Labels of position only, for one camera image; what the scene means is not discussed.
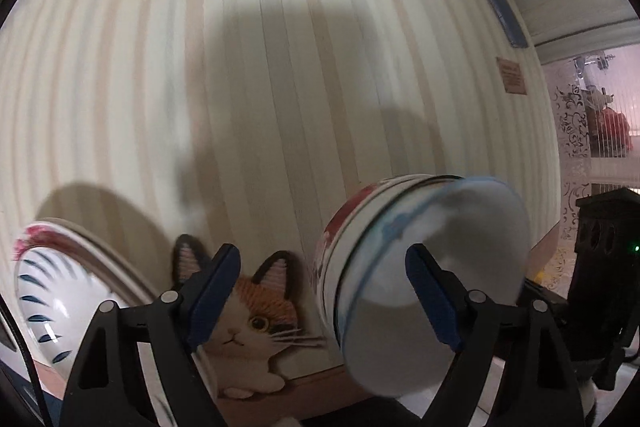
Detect white plate blue dashes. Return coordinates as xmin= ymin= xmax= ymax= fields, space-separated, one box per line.
xmin=14 ymin=247 xmax=130 ymax=400

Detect white bowl coloured hearts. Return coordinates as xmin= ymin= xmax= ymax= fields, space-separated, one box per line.
xmin=314 ymin=174 xmax=529 ymax=398

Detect brown leather mat label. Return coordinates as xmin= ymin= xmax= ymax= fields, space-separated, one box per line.
xmin=496 ymin=57 xmax=527 ymax=95

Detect striped cat table mat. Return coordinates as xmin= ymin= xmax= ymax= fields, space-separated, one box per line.
xmin=0 ymin=0 xmax=563 ymax=423

